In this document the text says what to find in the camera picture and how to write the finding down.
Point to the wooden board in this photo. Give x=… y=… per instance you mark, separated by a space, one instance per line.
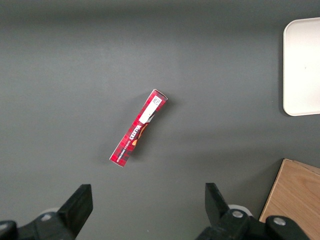
x=293 y=197

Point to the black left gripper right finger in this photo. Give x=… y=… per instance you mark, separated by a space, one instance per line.
x=225 y=220

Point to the white plastic tray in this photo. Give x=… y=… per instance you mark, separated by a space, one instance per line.
x=302 y=67

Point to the red tartan shortbread box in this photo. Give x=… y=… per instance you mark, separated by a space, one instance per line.
x=139 y=128

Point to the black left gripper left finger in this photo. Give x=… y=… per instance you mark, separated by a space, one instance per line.
x=72 y=212

